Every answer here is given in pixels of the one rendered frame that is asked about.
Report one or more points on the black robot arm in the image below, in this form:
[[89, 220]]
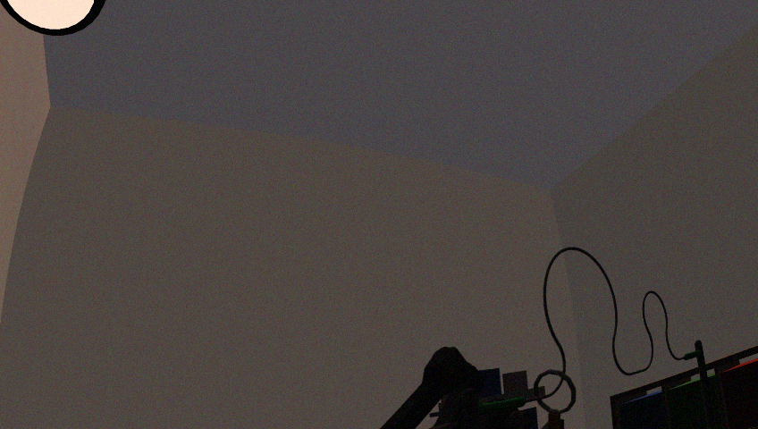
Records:
[[449, 373]]

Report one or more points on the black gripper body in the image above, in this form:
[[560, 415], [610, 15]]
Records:
[[561, 425]]

